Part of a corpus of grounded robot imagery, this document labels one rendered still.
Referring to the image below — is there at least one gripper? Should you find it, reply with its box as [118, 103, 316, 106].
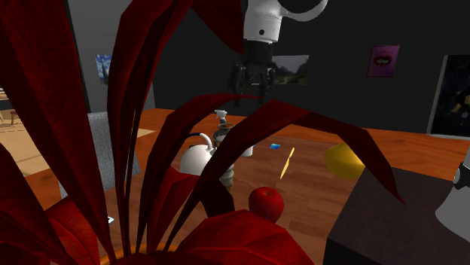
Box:
[230, 39, 277, 99]

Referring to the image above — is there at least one white spray bottle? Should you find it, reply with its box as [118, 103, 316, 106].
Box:
[214, 109, 229, 126]

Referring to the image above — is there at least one yellow knife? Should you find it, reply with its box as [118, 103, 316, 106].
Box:
[279, 147, 296, 181]

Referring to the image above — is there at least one white teapot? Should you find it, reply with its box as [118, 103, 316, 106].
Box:
[179, 132, 218, 177]

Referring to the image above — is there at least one grey spiral vase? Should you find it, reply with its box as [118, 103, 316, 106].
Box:
[212, 123, 236, 193]

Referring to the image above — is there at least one yellow bowl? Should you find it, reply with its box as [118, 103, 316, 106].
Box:
[323, 142, 367, 181]

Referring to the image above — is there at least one red apple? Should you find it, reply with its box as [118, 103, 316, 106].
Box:
[248, 185, 285, 224]

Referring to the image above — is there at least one grey armchair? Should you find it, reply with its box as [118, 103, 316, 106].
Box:
[58, 111, 142, 200]

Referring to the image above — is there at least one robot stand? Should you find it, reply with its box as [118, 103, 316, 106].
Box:
[322, 166, 470, 265]

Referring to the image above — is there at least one red-leaved plant in orange pot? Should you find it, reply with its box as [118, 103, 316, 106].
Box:
[0, 0, 405, 265]

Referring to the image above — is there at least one landscape wall picture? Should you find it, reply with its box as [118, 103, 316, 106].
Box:
[271, 54, 310, 87]

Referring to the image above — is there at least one purple lips wall picture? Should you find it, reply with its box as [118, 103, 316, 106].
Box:
[366, 44, 401, 78]

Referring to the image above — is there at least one blue starry wall picture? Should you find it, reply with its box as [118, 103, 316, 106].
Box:
[95, 53, 113, 86]

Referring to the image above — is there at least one large dark wall picture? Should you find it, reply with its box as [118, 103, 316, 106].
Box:
[426, 54, 470, 139]

